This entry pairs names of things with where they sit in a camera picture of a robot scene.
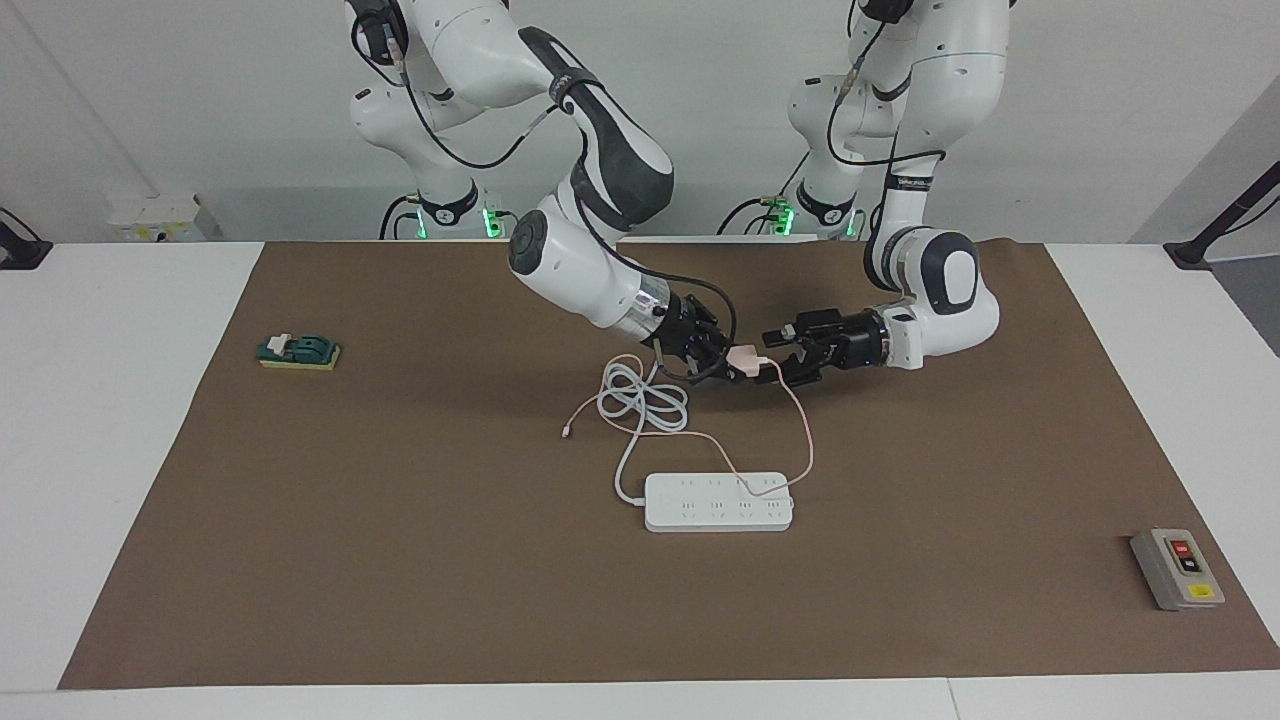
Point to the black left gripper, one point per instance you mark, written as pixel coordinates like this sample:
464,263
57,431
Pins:
845,340

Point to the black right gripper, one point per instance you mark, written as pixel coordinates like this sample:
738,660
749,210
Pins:
688,335

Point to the pink charger adapter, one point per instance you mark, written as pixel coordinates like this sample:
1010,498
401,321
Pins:
745,360

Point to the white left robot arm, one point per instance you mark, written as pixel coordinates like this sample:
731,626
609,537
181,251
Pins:
960,60

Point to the white power strip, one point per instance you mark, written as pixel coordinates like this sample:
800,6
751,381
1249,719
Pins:
718,512

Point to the brown paper table mat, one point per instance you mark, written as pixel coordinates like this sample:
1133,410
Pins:
400,560

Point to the black table clamp pole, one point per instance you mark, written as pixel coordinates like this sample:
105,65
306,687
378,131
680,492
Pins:
1195,250

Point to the green knife switch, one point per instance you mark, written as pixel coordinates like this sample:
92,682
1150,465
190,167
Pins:
300,352

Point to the grey on-off switch box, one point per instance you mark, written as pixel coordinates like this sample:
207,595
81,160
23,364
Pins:
1178,570

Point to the white wall socket box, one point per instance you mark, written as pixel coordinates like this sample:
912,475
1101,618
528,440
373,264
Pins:
155,218

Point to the black table clamp mount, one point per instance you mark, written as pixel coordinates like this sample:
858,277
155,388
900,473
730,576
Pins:
20,252

